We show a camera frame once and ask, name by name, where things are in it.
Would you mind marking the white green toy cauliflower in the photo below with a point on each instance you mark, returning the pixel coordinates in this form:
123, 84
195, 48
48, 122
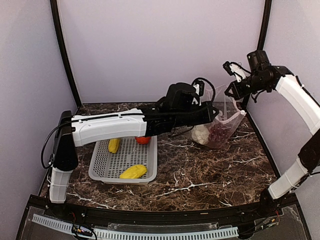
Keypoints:
200, 134

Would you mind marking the dark red toy grapes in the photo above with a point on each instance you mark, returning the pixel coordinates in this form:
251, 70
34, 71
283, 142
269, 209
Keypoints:
219, 134

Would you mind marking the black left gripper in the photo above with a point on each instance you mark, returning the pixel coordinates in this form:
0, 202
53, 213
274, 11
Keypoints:
208, 116

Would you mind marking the black vertical frame post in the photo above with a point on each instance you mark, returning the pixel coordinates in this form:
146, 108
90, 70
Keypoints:
63, 52
264, 24

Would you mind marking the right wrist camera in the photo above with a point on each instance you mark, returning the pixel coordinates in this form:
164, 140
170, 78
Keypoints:
235, 69

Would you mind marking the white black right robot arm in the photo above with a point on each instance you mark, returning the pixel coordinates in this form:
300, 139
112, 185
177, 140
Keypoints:
290, 121

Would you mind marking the white perforated plastic basket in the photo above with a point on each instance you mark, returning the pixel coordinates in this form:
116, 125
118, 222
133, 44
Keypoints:
107, 167

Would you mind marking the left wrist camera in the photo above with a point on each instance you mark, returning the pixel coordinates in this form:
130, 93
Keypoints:
199, 87

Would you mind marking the white slotted cable duct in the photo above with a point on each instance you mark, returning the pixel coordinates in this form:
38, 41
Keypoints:
105, 234

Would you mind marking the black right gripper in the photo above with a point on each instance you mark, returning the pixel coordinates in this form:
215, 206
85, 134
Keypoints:
238, 94

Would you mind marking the black vertical frame post left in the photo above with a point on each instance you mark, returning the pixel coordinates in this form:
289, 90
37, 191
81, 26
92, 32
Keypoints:
63, 52

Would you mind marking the clear pink-dotted zip bag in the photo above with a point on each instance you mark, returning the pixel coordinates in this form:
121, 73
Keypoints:
228, 111

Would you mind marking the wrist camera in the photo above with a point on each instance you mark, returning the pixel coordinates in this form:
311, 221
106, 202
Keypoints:
199, 87
235, 69

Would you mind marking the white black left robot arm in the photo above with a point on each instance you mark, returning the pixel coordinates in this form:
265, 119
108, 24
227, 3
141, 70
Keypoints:
76, 131

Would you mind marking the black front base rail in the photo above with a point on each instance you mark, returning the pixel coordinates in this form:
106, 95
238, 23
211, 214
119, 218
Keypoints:
292, 223

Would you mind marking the orange toy fruit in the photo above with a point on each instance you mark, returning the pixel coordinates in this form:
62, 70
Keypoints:
142, 140

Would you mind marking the black vertical frame post right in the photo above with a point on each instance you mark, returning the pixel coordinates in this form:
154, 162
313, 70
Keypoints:
264, 24

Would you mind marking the small yellow toy fruit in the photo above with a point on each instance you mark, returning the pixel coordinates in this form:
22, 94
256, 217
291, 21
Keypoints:
113, 145

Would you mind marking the large yellow toy fruit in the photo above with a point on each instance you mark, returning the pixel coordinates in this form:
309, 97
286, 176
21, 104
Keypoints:
134, 172

